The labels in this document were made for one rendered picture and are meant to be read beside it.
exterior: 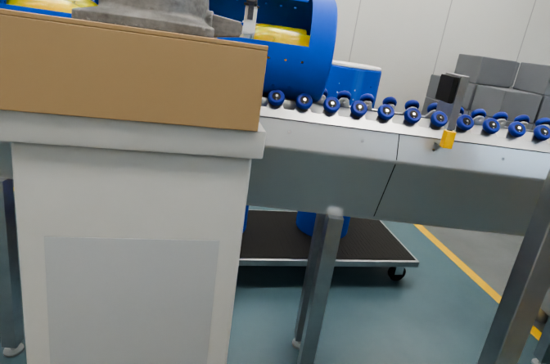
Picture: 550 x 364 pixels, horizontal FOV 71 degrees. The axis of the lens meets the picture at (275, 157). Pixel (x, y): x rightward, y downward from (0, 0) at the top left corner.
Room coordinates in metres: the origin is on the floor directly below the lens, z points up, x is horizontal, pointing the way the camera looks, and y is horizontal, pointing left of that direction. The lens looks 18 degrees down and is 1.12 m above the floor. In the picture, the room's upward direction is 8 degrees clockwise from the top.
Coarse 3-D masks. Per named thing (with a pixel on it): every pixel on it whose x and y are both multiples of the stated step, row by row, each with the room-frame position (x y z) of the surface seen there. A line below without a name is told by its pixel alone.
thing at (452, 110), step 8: (440, 80) 1.20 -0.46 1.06; (448, 80) 1.16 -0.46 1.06; (456, 80) 1.13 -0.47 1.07; (464, 80) 1.12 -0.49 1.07; (440, 88) 1.19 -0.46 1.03; (448, 88) 1.14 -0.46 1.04; (456, 88) 1.13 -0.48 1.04; (464, 88) 1.12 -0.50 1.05; (440, 96) 1.18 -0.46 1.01; (448, 96) 1.13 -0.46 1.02; (456, 96) 1.12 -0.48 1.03; (440, 104) 1.20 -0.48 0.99; (448, 104) 1.15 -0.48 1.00; (456, 104) 1.12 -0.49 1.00; (448, 112) 1.14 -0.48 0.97; (456, 112) 1.12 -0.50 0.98; (448, 120) 1.13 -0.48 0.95; (456, 120) 1.12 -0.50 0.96; (448, 128) 1.12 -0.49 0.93
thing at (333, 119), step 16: (272, 112) 1.02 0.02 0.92; (288, 112) 1.03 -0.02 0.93; (304, 112) 1.03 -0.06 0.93; (336, 112) 1.05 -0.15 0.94; (368, 128) 1.03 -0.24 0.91; (384, 128) 1.04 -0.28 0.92; (400, 128) 1.04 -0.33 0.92; (416, 128) 1.05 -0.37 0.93; (432, 128) 1.06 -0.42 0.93; (480, 144) 1.05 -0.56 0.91; (496, 144) 1.06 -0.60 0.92; (512, 144) 1.07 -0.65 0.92; (528, 144) 1.07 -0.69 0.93; (544, 144) 1.08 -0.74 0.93
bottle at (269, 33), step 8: (256, 32) 1.05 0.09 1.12; (264, 32) 1.05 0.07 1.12; (272, 32) 1.05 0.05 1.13; (280, 32) 1.06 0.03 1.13; (288, 32) 1.06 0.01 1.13; (264, 40) 1.04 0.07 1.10; (272, 40) 1.04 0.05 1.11; (280, 40) 1.04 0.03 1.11; (288, 40) 1.05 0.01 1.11; (296, 40) 1.05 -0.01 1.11; (304, 40) 1.06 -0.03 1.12
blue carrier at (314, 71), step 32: (0, 0) 1.05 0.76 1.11; (96, 0) 1.22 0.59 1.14; (224, 0) 1.21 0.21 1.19; (288, 0) 1.18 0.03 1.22; (320, 0) 1.08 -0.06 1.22; (320, 32) 1.01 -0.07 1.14; (288, 64) 1.00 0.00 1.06; (320, 64) 1.00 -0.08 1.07; (288, 96) 1.07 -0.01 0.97; (320, 96) 1.06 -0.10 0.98
